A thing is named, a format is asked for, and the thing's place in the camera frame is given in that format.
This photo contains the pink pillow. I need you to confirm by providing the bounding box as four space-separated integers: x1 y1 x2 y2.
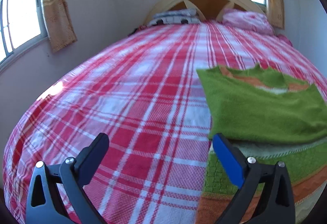
222 9 275 36

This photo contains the red white plaid bedspread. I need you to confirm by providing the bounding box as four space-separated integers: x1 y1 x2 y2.
3 22 326 223

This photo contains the yellow side curtain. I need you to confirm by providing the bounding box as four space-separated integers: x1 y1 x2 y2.
42 0 77 52

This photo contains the green orange white knit sweater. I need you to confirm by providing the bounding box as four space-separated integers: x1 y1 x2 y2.
197 65 326 223

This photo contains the side window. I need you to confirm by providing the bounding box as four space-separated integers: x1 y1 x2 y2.
1 0 47 65

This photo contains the cream wooden headboard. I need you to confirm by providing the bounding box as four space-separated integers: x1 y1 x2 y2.
144 0 263 24

